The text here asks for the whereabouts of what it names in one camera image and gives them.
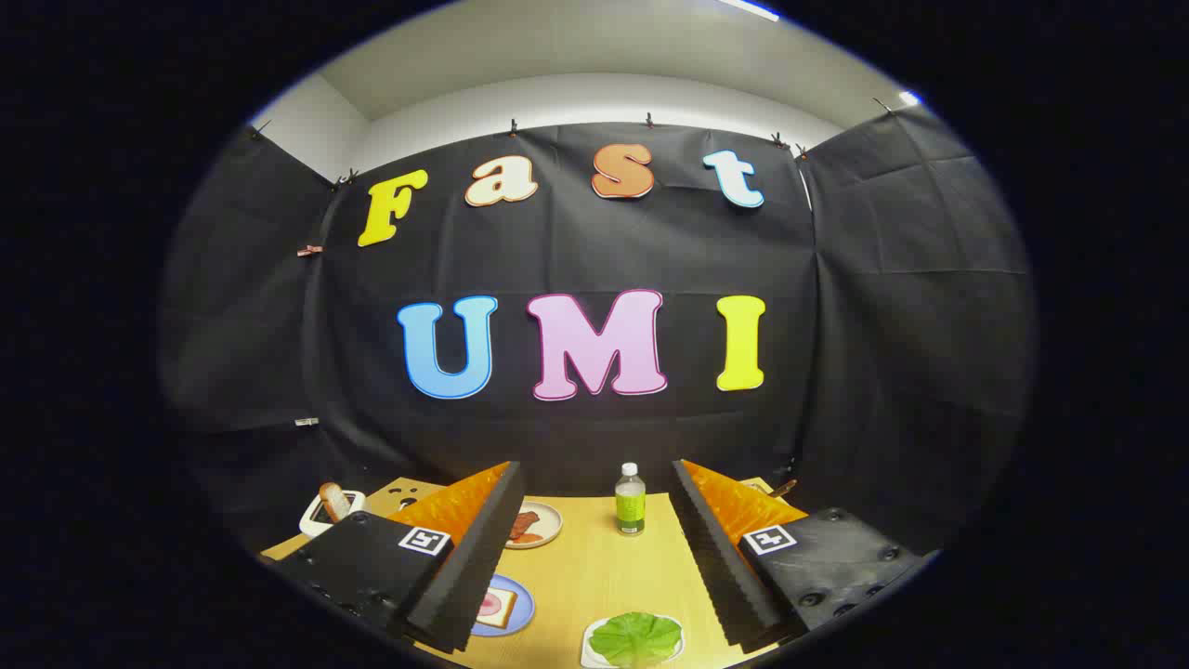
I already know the black backdrop cloth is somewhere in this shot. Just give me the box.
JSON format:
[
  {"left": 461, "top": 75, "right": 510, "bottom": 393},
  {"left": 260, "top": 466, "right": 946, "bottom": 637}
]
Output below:
[{"left": 160, "top": 104, "right": 1037, "bottom": 558}]

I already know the blue round plate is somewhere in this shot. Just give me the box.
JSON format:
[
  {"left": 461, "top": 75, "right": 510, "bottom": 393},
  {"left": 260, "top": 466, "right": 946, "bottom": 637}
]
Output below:
[{"left": 471, "top": 573, "right": 536, "bottom": 637}]

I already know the row of black cloth clips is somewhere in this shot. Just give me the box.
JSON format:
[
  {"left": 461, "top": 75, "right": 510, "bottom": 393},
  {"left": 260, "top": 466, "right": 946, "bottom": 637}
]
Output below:
[{"left": 249, "top": 98, "right": 897, "bottom": 191}]

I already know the white square plate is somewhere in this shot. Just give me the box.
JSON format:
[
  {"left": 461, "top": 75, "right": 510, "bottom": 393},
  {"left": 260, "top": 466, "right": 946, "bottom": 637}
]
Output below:
[{"left": 581, "top": 613, "right": 686, "bottom": 669}]

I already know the green lettuce leaf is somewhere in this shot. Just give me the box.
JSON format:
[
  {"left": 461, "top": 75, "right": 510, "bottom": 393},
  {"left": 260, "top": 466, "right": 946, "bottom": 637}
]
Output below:
[{"left": 589, "top": 611, "right": 684, "bottom": 667}]

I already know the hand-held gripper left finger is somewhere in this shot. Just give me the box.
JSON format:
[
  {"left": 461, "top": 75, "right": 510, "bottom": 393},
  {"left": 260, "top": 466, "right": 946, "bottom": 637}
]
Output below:
[{"left": 274, "top": 460, "right": 527, "bottom": 654}]

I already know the bread slice with ham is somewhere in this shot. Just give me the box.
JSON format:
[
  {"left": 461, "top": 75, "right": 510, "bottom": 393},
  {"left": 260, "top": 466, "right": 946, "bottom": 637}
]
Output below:
[{"left": 476, "top": 587, "right": 518, "bottom": 630}]

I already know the cream round plate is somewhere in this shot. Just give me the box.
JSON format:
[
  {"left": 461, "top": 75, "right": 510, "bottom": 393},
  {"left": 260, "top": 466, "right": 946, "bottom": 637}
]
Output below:
[{"left": 504, "top": 502, "right": 564, "bottom": 550}]

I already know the white toaster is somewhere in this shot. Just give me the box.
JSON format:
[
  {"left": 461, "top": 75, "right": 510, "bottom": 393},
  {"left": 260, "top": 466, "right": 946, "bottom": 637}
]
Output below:
[{"left": 299, "top": 490, "right": 366, "bottom": 538}]

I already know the green label plastic bottle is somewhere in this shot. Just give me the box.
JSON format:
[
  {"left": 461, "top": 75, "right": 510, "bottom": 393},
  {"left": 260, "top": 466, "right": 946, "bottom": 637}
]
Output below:
[{"left": 614, "top": 462, "right": 647, "bottom": 537}]

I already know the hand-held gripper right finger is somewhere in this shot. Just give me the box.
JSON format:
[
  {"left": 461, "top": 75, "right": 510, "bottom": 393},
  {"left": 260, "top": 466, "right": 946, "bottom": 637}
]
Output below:
[{"left": 671, "top": 458, "right": 930, "bottom": 654}]

